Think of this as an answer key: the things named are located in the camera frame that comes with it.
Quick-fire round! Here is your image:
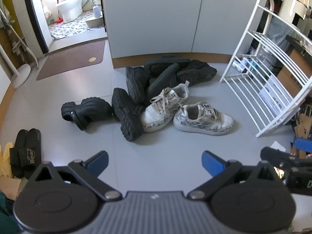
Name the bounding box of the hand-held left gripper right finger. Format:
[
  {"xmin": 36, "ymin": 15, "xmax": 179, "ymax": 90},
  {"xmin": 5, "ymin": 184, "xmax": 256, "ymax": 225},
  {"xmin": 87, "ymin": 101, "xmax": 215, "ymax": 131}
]
[{"xmin": 187, "ymin": 151, "xmax": 284, "ymax": 202}]

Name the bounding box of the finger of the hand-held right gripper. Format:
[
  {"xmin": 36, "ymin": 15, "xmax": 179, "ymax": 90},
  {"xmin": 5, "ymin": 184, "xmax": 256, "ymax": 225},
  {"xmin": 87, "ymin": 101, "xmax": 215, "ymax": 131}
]
[
  {"xmin": 260, "ymin": 147, "xmax": 312, "ymax": 167},
  {"xmin": 294, "ymin": 138, "xmax": 312, "ymax": 153}
]

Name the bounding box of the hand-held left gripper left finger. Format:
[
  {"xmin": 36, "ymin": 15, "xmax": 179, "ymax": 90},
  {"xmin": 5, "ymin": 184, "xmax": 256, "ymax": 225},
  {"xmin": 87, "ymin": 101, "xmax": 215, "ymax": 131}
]
[{"xmin": 29, "ymin": 151, "xmax": 123, "ymax": 202}]

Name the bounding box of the white shoe rack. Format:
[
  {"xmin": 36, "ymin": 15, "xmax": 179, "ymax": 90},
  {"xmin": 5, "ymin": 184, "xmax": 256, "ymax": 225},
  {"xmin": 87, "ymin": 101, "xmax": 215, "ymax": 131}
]
[{"xmin": 219, "ymin": 0, "xmax": 312, "ymax": 138}]

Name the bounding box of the white patterned sneaker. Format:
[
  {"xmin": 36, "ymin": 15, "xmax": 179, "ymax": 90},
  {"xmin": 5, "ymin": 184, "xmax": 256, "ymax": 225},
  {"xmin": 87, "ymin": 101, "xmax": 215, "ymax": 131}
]
[
  {"xmin": 173, "ymin": 103, "xmax": 234, "ymax": 136},
  {"xmin": 140, "ymin": 80, "xmax": 191, "ymax": 132}
]

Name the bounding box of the black chunky rubber clog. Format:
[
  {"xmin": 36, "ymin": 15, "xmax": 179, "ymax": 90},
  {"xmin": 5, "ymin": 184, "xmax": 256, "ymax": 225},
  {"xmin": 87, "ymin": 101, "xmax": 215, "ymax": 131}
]
[
  {"xmin": 61, "ymin": 97, "xmax": 113, "ymax": 131},
  {"xmin": 112, "ymin": 88, "xmax": 144, "ymax": 142}
]

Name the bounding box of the black lace-up sneaker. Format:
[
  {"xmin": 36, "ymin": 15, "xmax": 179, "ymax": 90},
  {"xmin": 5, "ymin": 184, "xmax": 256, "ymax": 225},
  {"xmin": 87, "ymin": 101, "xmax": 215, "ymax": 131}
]
[
  {"xmin": 177, "ymin": 60, "xmax": 217, "ymax": 87},
  {"xmin": 125, "ymin": 66, "xmax": 152, "ymax": 104}
]

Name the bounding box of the white paper sheet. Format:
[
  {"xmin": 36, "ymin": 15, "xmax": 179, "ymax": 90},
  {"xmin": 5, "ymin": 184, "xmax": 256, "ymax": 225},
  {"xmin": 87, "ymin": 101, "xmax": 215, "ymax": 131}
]
[{"xmin": 268, "ymin": 141, "xmax": 287, "ymax": 153}]

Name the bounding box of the brown paper bag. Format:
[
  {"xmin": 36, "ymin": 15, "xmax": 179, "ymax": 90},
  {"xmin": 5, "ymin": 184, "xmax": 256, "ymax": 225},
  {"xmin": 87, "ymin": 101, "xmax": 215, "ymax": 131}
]
[{"xmin": 292, "ymin": 104, "xmax": 312, "ymax": 159}]

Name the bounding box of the black slide slipper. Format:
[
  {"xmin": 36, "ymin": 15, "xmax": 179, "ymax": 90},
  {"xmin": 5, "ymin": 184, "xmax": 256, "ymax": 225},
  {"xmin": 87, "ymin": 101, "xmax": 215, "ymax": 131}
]
[
  {"xmin": 18, "ymin": 128, "xmax": 42, "ymax": 179},
  {"xmin": 9, "ymin": 129, "xmax": 30, "ymax": 178}
]

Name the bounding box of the small cardboard box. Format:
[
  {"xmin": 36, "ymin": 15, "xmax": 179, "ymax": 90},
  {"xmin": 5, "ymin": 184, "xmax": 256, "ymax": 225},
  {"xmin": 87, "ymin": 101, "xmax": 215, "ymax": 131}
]
[{"xmin": 0, "ymin": 178, "xmax": 30, "ymax": 200}]

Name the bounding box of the yellow rubber glove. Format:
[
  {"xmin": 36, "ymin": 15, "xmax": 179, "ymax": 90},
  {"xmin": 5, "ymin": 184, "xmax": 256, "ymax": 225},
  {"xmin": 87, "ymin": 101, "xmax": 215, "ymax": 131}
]
[{"xmin": 0, "ymin": 141, "xmax": 14, "ymax": 178}]

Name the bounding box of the plastic water bottle pack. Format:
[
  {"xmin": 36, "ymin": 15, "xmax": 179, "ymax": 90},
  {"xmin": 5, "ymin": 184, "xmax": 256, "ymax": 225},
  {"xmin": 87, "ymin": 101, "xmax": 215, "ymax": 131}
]
[{"xmin": 256, "ymin": 45, "xmax": 277, "ymax": 69}]

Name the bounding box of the green cloth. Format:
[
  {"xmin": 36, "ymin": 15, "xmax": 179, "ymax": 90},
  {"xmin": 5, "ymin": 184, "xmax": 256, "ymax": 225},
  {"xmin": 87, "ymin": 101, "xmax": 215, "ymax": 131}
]
[{"xmin": 0, "ymin": 191, "xmax": 20, "ymax": 234}]

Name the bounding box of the brown door mat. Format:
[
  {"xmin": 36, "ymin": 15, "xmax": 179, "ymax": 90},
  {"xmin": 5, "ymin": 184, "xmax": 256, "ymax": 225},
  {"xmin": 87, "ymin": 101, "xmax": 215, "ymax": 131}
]
[{"xmin": 36, "ymin": 40, "xmax": 106, "ymax": 81}]

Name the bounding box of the white floor stand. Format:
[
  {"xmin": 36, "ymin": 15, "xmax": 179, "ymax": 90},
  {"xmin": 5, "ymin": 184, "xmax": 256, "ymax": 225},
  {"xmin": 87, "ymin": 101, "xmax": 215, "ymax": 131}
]
[{"xmin": 0, "ymin": 45, "xmax": 32, "ymax": 89}]

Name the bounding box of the white mop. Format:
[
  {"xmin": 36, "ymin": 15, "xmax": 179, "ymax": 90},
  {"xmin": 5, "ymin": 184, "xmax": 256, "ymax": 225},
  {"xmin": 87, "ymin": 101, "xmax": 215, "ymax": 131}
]
[{"xmin": 0, "ymin": 6, "xmax": 39, "ymax": 69}]

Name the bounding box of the white round bin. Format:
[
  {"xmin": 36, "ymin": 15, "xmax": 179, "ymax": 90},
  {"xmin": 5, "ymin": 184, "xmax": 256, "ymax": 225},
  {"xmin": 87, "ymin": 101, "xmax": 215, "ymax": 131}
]
[{"xmin": 279, "ymin": 0, "xmax": 312, "ymax": 26}]

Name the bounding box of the beige wash basin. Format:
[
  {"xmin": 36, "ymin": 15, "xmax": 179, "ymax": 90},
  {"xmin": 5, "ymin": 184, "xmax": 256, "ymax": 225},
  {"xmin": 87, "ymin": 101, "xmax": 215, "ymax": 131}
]
[{"xmin": 85, "ymin": 15, "xmax": 104, "ymax": 27}]

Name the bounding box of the white detergent bottle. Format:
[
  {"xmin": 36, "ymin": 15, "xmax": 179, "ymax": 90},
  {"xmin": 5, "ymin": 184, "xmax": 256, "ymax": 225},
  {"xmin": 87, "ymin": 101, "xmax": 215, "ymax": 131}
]
[{"xmin": 93, "ymin": 0, "xmax": 102, "ymax": 19}]

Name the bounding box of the white cabinet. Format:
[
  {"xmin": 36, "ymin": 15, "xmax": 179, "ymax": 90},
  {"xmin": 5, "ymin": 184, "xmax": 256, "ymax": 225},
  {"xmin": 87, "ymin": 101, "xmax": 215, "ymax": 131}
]
[{"xmin": 101, "ymin": 0, "xmax": 271, "ymax": 69}]

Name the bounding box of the white toilet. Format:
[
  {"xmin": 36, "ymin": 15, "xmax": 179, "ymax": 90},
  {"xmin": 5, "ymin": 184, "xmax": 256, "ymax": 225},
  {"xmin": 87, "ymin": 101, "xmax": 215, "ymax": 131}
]
[{"xmin": 56, "ymin": 0, "xmax": 83, "ymax": 23}]

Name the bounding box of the grey wall pipe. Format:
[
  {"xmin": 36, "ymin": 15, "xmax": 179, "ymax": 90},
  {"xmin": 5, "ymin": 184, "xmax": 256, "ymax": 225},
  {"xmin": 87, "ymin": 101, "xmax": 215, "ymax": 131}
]
[{"xmin": 8, "ymin": 19, "xmax": 26, "ymax": 56}]

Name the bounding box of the black door frame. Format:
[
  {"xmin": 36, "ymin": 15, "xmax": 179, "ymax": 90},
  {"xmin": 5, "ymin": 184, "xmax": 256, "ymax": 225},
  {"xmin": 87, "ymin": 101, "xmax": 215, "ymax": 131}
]
[{"xmin": 21, "ymin": 0, "xmax": 108, "ymax": 54}]

